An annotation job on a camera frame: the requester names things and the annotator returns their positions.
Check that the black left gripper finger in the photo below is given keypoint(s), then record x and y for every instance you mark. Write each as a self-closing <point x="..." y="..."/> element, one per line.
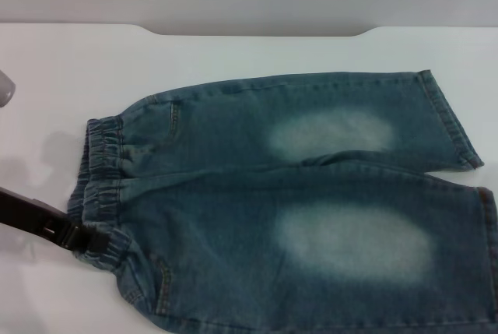
<point x="87" y="238"/>

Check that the blue denim shorts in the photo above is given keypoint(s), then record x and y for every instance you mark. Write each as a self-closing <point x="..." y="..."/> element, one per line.
<point x="272" y="194"/>

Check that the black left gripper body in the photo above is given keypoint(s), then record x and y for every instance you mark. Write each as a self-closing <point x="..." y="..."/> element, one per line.
<point x="27" y="213"/>

